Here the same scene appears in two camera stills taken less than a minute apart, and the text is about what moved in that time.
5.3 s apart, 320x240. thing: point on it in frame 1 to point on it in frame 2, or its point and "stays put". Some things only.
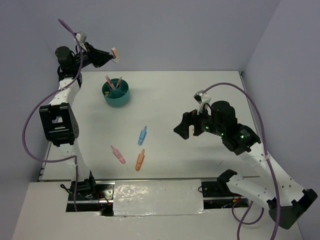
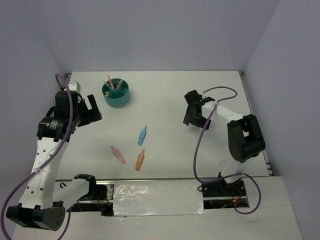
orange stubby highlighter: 140,160 stays put
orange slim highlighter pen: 109,82 stays put
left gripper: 97,58 to 93,116
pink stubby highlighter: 118,155 stays put
